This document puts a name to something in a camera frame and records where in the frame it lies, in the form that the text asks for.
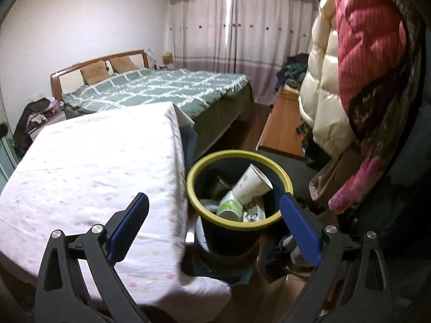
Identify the dark bin with yellow rim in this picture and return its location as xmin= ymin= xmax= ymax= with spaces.
xmin=186 ymin=150 xmax=294 ymax=256

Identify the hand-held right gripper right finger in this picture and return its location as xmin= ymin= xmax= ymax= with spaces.
xmin=279 ymin=192 xmax=388 ymax=323

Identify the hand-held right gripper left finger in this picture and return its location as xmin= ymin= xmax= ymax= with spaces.
xmin=34 ymin=192 xmax=150 ymax=323

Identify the pink white curtain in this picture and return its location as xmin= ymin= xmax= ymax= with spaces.
xmin=227 ymin=0 xmax=319 ymax=106
xmin=168 ymin=0 xmax=233 ymax=75

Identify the nightstand with clothes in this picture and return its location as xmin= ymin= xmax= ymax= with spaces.
xmin=13 ymin=97 xmax=51 ymax=157

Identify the dark green bed base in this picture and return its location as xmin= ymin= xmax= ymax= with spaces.
xmin=195 ymin=82 xmax=255 ymax=155

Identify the white nightstand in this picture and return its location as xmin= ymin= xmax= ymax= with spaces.
xmin=27 ymin=111 xmax=66 ymax=135

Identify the dotted paper cup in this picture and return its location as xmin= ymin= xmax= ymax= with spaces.
xmin=232 ymin=164 xmax=274 ymax=206

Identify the pile of clothes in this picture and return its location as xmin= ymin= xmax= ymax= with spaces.
xmin=275 ymin=53 xmax=310 ymax=91

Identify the green plaid duvet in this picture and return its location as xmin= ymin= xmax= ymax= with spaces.
xmin=62 ymin=68 xmax=252 ymax=115

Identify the clear green printed plastic bag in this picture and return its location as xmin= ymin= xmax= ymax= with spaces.
xmin=242 ymin=197 xmax=266 ymax=223

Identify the wardrobe sliding door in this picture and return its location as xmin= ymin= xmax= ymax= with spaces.
xmin=0 ymin=84 xmax=19 ymax=182

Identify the leopard print garment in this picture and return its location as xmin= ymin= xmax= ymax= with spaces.
xmin=350 ymin=0 xmax=426 ymax=189

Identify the wooden cabinet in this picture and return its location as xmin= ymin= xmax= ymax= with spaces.
xmin=256 ymin=86 xmax=307 ymax=159

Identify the brown pillow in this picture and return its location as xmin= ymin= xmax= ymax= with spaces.
xmin=108 ymin=57 xmax=138 ymax=73
xmin=80 ymin=60 xmax=110 ymax=85

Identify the white dotted tablecloth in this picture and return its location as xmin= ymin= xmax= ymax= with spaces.
xmin=0 ymin=102 xmax=233 ymax=320

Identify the wooden bed headboard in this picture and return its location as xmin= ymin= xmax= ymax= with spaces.
xmin=50 ymin=50 xmax=150 ymax=103

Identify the dark cloth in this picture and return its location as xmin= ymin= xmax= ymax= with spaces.
xmin=259 ymin=234 xmax=305 ymax=281

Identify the transparent plastic cover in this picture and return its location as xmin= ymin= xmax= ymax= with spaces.
xmin=309 ymin=161 xmax=337 ymax=202

